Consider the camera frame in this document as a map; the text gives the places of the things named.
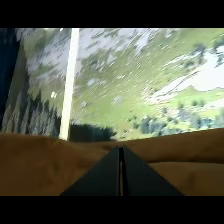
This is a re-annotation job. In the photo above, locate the brown garment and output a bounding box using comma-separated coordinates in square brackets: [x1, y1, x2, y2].
[0, 127, 224, 197]

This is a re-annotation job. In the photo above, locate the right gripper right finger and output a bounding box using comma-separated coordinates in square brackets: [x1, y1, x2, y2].
[120, 145, 185, 197]

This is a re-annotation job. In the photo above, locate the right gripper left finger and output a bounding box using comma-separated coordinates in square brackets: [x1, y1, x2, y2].
[60, 146, 121, 197]

